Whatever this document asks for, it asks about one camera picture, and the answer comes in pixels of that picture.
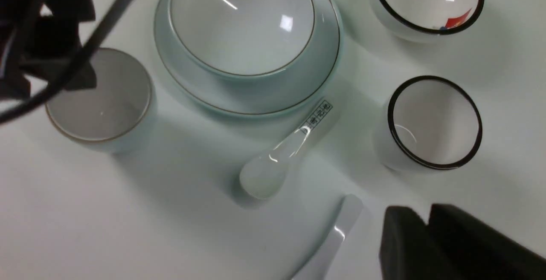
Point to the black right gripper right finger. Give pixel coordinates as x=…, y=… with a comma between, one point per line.
x=451, y=245

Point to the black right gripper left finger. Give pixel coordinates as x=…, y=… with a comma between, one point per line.
x=38, y=38

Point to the plain white ceramic spoon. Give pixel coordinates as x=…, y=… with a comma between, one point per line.
x=318, y=265

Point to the black-rimmed white cup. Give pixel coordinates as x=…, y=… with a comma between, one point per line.
x=428, y=125

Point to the pale blue cup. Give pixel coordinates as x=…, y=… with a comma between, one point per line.
x=116, y=116

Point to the pale blue large bowl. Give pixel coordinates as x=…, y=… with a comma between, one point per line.
x=244, y=37

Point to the white spoon with label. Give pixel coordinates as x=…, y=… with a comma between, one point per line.
x=263, y=176

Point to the pale blue plain plate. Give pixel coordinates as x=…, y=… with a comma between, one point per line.
x=254, y=96

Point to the black-rimmed small white bowl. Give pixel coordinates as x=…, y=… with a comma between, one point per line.
x=426, y=21

